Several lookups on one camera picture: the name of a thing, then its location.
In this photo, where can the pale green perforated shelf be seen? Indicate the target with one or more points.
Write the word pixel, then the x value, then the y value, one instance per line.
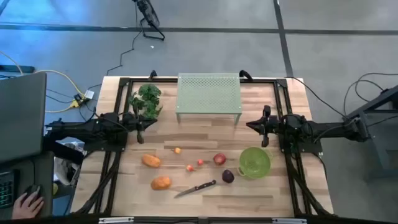
pixel 202 93

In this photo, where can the black computer mouse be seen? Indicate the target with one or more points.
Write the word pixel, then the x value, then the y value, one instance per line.
pixel 33 188

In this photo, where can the yellow-green ball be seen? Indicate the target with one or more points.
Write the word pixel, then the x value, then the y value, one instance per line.
pixel 55 188

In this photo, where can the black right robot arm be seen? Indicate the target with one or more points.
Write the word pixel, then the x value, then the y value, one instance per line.
pixel 329 129

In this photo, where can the red apple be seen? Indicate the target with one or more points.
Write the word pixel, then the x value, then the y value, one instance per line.
pixel 219 159

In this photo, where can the small red-yellow fruit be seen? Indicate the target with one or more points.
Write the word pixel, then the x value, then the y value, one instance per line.
pixel 189 168

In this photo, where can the black metal table frame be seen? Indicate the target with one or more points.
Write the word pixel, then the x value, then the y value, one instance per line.
pixel 168 80

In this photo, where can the orange oblong fruit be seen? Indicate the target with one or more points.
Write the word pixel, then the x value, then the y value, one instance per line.
pixel 161 183
pixel 151 160

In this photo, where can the dark avocado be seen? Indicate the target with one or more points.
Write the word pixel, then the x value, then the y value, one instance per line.
pixel 228 176

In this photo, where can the backlit keyboard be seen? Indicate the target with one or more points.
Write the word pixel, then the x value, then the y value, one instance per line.
pixel 6 189

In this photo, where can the white power adapter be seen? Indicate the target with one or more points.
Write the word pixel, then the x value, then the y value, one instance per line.
pixel 89 94

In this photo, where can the silver bracket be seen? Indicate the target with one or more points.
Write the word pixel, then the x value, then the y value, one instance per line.
pixel 289 220
pixel 115 220

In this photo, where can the black floor fan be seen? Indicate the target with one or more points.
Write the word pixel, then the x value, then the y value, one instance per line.
pixel 150 15

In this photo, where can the white plastic bag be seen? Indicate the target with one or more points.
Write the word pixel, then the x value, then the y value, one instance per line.
pixel 66 161

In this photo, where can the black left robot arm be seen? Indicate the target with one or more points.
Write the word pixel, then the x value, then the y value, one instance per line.
pixel 93 127

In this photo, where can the black flat bar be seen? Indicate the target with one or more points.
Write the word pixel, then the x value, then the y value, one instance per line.
pixel 15 68

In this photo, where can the black metal stand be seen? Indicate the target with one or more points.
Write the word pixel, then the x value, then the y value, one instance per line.
pixel 376 130

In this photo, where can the black clamp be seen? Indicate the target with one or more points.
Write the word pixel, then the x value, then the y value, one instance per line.
pixel 152 74
pixel 245 74

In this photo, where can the green colander bowl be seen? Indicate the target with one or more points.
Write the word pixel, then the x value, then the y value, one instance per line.
pixel 255 161

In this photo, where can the person's hand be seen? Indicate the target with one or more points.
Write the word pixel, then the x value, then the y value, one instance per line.
pixel 26 207

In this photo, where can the small yellow fruit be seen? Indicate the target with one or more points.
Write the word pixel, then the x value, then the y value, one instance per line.
pixel 178 151

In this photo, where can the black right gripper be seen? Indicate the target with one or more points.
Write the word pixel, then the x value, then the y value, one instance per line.
pixel 266 124

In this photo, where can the small red-orange pear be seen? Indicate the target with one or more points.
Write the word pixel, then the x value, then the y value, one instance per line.
pixel 200 162

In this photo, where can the green potted plant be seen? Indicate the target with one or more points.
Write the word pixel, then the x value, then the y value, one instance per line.
pixel 149 93

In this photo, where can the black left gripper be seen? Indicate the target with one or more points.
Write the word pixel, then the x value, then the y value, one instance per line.
pixel 132 121

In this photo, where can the grey desk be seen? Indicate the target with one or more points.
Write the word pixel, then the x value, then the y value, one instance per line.
pixel 46 174

